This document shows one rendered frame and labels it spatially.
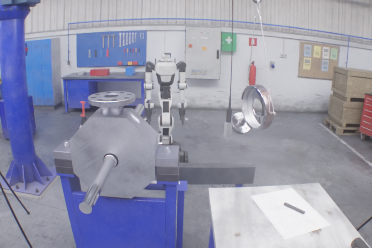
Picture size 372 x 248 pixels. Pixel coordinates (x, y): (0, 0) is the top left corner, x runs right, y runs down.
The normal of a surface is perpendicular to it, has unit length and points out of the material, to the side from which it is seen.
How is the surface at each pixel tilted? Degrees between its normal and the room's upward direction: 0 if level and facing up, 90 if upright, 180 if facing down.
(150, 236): 90
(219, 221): 0
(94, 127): 90
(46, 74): 90
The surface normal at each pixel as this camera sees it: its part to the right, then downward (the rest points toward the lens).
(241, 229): 0.02, -0.96
